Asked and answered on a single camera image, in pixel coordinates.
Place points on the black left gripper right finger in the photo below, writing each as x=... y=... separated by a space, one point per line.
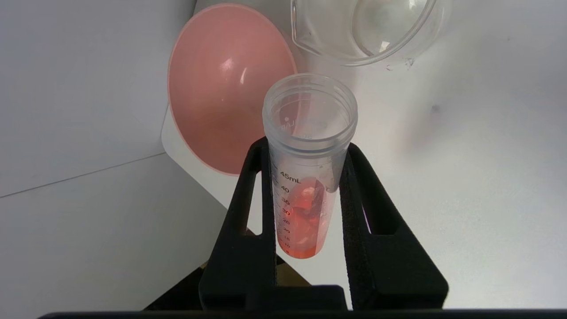
x=381 y=257

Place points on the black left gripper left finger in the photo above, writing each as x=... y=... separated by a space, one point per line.
x=241 y=248

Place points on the test tube with red liquid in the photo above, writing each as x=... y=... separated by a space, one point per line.
x=305 y=177

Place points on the clear plastic beaker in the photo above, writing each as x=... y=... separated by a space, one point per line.
x=376 y=31

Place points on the pink bowl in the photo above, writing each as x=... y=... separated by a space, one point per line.
x=221 y=88

